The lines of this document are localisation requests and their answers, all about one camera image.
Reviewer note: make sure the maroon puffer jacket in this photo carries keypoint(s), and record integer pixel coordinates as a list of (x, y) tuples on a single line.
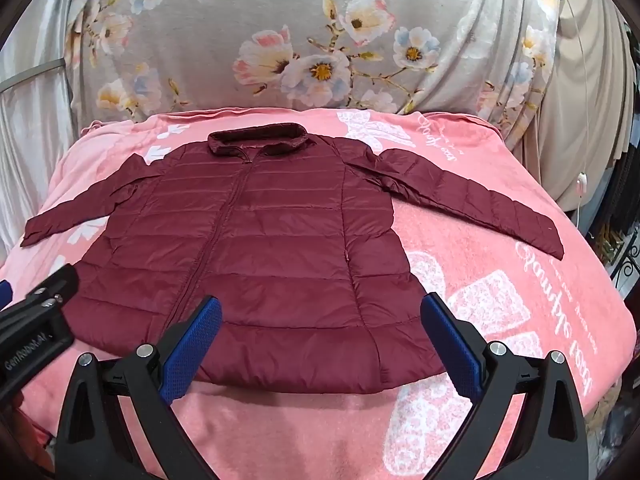
[(275, 235)]

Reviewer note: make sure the grey metal bar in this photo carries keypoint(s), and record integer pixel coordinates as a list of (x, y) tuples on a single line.
[(30, 76)]

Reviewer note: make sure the dark hanging clothes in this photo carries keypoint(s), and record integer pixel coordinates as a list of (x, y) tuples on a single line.
[(622, 185)]

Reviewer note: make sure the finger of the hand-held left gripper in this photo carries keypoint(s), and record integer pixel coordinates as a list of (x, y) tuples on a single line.
[(5, 294), (55, 285)]

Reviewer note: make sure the grey floral cloth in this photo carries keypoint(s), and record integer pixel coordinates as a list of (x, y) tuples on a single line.
[(240, 15)]

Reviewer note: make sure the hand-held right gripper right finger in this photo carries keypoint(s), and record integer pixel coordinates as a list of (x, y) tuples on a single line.
[(449, 347)]

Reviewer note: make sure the black metal scrollwork frame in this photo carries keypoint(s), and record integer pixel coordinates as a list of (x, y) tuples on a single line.
[(627, 275)]

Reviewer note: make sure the pink printed blanket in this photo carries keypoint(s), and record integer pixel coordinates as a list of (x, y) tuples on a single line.
[(500, 280)]

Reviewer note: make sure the beige curtain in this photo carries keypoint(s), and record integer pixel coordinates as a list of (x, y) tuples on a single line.
[(560, 110)]

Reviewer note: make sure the white satin curtain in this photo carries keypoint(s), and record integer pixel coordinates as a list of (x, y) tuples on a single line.
[(35, 150)]

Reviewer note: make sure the red cloth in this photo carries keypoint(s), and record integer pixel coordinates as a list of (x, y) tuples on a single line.
[(32, 440)]

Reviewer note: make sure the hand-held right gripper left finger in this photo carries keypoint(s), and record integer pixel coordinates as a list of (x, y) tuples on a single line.
[(196, 347)]

